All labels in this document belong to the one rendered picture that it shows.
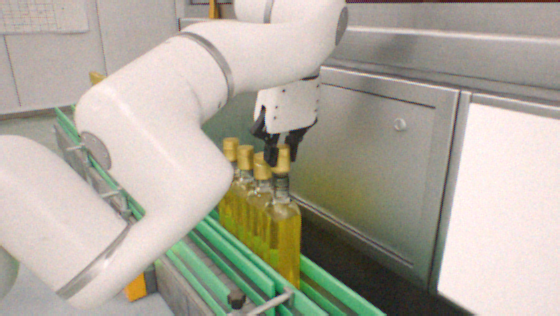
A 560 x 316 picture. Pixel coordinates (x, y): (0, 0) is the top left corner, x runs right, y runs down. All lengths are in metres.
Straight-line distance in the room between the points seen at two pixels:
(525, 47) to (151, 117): 0.43
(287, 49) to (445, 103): 0.27
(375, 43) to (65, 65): 6.04
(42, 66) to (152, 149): 6.18
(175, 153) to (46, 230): 0.12
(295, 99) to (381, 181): 0.22
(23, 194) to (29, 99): 6.17
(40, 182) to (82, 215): 0.04
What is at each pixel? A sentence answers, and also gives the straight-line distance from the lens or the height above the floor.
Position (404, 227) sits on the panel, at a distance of 0.71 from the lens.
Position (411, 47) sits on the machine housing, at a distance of 0.64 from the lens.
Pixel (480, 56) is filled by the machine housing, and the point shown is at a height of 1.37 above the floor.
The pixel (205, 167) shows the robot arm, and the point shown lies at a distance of 0.33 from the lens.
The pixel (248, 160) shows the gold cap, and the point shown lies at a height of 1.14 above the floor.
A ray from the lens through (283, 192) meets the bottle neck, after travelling 0.71.
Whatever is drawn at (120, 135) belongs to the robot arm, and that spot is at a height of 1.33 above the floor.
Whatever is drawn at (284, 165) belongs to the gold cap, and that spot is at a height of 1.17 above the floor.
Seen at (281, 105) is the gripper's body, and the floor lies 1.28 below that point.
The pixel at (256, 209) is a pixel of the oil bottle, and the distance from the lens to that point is 0.76.
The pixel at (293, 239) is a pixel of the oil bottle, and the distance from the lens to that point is 0.75.
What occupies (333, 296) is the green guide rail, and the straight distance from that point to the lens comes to 0.77.
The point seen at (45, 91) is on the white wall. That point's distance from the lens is 6.54.
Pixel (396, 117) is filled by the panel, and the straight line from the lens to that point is 0.66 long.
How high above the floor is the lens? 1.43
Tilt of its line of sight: 21 degrees down
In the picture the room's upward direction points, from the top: straight up
